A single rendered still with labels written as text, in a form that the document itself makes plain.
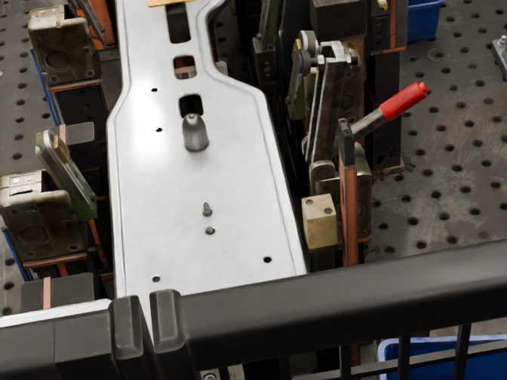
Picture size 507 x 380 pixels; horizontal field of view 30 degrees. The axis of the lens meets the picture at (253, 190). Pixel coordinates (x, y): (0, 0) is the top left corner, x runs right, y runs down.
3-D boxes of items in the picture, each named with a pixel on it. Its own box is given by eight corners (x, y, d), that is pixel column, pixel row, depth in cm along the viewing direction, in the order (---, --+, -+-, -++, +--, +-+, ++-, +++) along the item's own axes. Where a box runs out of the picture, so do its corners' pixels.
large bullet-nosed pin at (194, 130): (185, 145, 125) (177, 108, 120) (208, 142, 125) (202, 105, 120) (187, 161, 123) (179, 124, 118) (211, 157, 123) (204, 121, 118)
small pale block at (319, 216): (314, 373, 132) (300, 197, 105) (339, 369, 132) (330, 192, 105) (319, 395, 129) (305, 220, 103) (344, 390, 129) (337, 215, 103)
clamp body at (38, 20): (69, 164, 166) (16, 2, 141) (137, 152, 166) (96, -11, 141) (69, 201, 160) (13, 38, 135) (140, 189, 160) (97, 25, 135)
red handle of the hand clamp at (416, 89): (304, 144, 111) (416, 68, 105) (314, 153, 112) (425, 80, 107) (311, 168, 108) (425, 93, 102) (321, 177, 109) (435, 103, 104)
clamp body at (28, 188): (53, 326, 142) (-16, 164, 117) (130, 313, 142) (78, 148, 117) (52, 376, 136) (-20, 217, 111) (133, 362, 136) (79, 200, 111)
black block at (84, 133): (78, 256, 151) (29, 123, 130) (143, 245, 151) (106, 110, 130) (78, 295, 146) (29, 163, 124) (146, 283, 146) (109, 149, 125)
